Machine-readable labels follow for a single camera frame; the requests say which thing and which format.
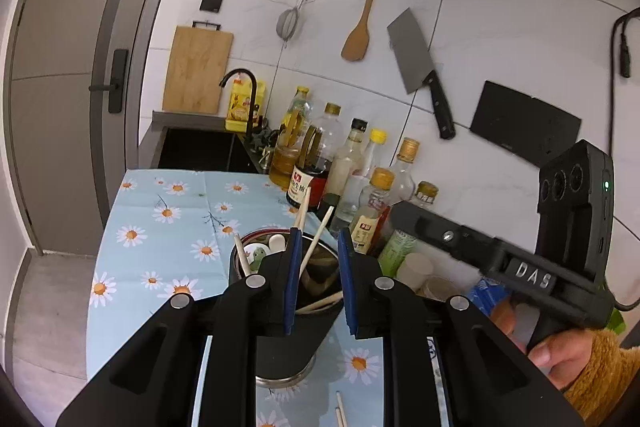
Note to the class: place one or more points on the black wall socket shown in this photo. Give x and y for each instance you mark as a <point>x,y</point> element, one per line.
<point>212,2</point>

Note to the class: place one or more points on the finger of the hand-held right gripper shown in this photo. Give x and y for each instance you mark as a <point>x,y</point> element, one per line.
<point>435,232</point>

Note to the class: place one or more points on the blue carton box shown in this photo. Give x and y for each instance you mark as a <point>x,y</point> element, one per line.
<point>487,297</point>

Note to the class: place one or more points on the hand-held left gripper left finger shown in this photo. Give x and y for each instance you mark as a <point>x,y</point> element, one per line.
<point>291,279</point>

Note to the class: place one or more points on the blue daisy print tablecloth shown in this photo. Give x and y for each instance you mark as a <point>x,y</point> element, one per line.
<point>165,232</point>

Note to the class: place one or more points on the yellow detergent bottle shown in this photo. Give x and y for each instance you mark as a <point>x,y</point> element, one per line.
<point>239,104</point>

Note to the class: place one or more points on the clear bottle yellow cap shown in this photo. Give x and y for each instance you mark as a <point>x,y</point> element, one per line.
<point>376,149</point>

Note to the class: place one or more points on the green print ceramic spoon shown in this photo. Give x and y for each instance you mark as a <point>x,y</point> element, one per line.
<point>259,258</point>

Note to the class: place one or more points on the white paper cup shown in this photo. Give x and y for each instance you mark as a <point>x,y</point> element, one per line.
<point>415,269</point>

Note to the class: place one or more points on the metal mesh strainer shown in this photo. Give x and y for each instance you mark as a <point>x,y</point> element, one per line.
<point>287,24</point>

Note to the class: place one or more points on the tall clear bottle gold cap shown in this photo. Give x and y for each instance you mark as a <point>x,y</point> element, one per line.
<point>407,167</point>

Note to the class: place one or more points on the wooden spatula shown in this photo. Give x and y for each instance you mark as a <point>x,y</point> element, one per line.
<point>357,42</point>

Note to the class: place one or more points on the black sink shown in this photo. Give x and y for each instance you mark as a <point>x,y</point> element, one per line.
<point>195,149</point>

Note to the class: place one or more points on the white ceramic spoon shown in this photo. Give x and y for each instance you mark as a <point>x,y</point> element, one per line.
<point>242,257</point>
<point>277,244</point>

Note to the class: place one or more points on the large cooking oil bottle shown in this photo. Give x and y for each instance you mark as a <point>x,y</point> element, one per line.
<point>287,157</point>

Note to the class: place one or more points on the black wall panel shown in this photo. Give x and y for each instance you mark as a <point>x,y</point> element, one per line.
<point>525,124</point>

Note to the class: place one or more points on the black cylindrical utensil holder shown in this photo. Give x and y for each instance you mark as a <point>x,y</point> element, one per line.
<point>285,359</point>

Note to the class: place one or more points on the black faucet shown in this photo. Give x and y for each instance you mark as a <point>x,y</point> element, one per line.
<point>250,77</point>

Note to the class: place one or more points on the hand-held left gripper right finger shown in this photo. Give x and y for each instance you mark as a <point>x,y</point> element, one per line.
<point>346,282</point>

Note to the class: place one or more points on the clear bottle black cap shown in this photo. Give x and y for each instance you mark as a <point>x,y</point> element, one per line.
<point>347,162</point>

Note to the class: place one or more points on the grey door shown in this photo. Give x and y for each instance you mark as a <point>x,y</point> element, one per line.
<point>60,82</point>

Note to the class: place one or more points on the person's right forearm orange sleeve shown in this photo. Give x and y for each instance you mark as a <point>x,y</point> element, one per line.
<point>610,377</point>

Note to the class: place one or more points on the wooden cutting board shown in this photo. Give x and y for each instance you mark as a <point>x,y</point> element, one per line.
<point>197,69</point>

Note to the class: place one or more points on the green label bottle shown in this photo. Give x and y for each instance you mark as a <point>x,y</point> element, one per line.
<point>405,247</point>

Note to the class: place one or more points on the small sauce bottle gold cap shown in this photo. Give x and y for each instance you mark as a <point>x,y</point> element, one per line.
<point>370,222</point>

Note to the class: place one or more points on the green package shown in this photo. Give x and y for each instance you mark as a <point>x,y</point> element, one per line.
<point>616,321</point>

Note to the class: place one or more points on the person's right hand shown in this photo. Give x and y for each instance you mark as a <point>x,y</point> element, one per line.
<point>560,354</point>

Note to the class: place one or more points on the dark soy sauce bottle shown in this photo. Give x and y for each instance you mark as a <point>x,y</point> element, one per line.
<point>305,187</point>

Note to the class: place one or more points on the wooden chopstick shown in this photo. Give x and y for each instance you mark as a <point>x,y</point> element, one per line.
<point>317,305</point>
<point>345,417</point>
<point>325,297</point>
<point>320,232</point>
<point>304,207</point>
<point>340,409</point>

